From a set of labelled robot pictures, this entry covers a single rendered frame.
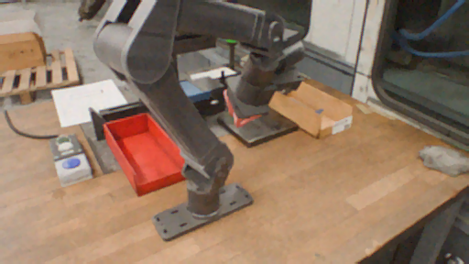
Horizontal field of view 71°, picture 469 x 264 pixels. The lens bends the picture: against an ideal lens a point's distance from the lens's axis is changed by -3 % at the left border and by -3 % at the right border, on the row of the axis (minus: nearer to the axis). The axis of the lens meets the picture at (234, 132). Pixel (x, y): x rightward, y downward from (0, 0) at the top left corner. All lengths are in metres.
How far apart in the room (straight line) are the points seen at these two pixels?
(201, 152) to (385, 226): 0.38
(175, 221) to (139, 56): 0.36
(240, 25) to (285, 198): 0.37
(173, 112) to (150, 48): 0.12
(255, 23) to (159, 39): 0.19
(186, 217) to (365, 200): 0.37
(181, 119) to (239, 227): 0.25
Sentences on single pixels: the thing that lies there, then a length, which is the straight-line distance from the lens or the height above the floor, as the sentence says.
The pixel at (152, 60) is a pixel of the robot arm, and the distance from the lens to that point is 0.44.
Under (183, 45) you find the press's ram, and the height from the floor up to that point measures 1.13.
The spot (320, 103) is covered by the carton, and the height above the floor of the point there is 0.93.
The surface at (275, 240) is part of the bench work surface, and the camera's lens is 0.65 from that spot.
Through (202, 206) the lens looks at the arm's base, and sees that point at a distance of 0.65.
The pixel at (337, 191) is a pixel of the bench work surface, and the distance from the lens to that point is 0.78.
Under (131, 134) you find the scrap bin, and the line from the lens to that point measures 0.96.
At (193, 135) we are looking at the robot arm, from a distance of 0.55.
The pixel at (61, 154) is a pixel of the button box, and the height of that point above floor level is 0.93.
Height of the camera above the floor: 1.39
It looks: 31 degrees down
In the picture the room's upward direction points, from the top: straight up
